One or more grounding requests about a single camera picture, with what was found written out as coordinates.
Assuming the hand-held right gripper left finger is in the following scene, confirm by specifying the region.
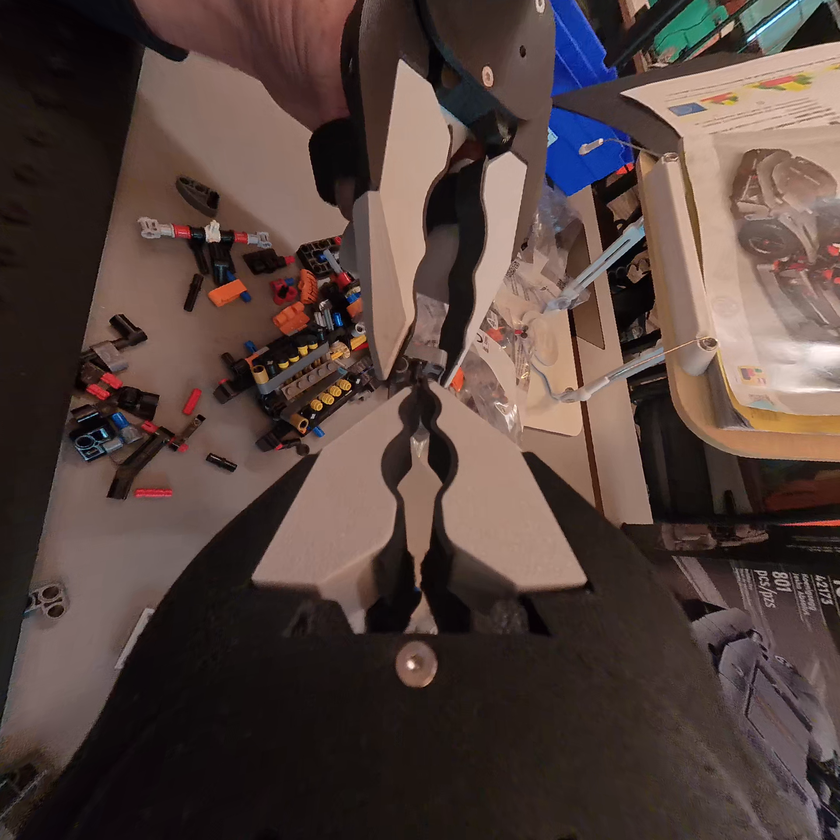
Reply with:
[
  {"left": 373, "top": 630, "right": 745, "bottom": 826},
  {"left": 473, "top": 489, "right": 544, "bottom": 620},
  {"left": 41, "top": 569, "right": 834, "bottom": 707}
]
[{"left": 251, "top": 385, "right": 422, "bottom": 632}]

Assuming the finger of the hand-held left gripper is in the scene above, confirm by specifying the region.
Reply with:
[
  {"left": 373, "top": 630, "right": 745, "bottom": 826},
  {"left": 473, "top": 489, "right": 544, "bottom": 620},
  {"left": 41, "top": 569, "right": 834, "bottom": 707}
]
[
  {"left": 351, "top": 59, "right": 468, "bottom": 389},
  {"left": 436, "top": 154, "right": 531, "bottom": 388}
]

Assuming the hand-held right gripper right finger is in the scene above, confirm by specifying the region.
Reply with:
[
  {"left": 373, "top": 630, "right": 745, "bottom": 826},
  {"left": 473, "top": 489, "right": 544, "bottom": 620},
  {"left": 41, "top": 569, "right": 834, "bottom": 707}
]
[{"left": 423, "top": 382, "right": 588, "bottom": 632}]

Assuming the partly built lego engine block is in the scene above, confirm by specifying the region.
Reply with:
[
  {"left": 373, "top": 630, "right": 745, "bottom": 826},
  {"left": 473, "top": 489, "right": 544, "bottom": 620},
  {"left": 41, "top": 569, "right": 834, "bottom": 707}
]
[{"left": 213, "top": 328, "right": 378, "bottom": 454}]

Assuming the pile of lego pieces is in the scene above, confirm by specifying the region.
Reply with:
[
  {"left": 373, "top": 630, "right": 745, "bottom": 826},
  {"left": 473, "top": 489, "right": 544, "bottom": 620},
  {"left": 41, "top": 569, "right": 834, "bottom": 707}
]
[{"left": 69, "top": 174, "right": 378, "bottom": 503}]

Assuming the person's left forearm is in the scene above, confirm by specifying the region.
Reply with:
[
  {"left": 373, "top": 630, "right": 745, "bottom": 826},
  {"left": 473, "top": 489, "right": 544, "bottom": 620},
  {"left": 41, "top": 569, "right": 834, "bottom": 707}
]
[{"left": 79, "top": 0, "right": 193, "bottom": 63}]

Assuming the grey red lego axle assembly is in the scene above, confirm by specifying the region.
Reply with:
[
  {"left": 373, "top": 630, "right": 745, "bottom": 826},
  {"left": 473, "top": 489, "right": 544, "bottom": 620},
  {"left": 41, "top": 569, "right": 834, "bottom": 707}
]
[{"left": 136, "top": 215, "right": 274, "bottom": 249}]

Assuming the lego instruction booklet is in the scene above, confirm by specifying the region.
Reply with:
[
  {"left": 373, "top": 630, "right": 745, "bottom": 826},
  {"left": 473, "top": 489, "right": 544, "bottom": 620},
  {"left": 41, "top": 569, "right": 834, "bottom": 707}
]
[{"left": 554, "top": 42, "right": 840, "bottom": 427}]

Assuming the light grey lego connector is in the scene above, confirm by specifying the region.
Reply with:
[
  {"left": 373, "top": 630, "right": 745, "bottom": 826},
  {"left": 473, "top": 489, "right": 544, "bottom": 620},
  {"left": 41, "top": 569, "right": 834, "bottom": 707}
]
[{"left": 25, "top": 581, "right": 69, "bottom": 619}]

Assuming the person's left hand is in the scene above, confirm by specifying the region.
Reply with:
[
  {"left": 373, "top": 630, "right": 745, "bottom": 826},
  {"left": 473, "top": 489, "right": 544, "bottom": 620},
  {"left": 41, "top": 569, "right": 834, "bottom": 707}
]
[{"left": 133, "top": 0, "right": 361, "bottom": 132}]

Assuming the clear bag with warning print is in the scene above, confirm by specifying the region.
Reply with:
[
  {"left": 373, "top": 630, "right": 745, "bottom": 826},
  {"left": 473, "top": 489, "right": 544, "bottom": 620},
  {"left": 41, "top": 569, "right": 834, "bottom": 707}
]
[{"left": 502, "top": 252, "right": 581, "bottom": 312}]

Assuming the blue plastic bin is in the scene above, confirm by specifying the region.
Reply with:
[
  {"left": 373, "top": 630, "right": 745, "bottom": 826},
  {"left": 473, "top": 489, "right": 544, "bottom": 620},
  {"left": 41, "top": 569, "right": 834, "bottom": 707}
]
[{"left": 545, "top": 0, "right": 634, "bottom": 196}]

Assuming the black perforated board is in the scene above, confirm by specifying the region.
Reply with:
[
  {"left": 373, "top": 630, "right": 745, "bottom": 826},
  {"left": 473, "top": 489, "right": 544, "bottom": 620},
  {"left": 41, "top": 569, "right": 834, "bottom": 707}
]
[{"left": 0, "top": 0, "right": 144, "bottom": 697}]

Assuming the metal page holder wire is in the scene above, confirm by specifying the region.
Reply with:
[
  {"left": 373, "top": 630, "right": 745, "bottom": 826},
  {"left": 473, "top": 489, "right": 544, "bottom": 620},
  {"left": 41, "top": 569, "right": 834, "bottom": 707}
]
[
  {"left": 558, "top": 335, "right": 721, "bottom": 403},
  {"left": 577, "top": 134, "right": 680, "bottom": 164}
]

